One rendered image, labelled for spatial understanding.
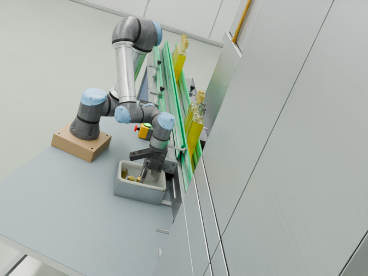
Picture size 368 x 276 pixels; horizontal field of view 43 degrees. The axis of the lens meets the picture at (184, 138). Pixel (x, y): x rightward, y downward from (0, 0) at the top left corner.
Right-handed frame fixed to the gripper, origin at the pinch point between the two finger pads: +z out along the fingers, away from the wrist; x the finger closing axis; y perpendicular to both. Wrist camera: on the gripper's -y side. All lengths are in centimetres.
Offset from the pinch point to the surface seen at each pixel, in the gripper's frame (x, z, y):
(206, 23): 610, 50, 118
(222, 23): 611, 41, 144
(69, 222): -33.8, 5.5, -26.6
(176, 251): -85, -35, 2
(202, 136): 49, -8, 33
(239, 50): 53, -59, 36
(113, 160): 20.6, 5.5, -12.9
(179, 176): -0.3, -7.1, 16.7
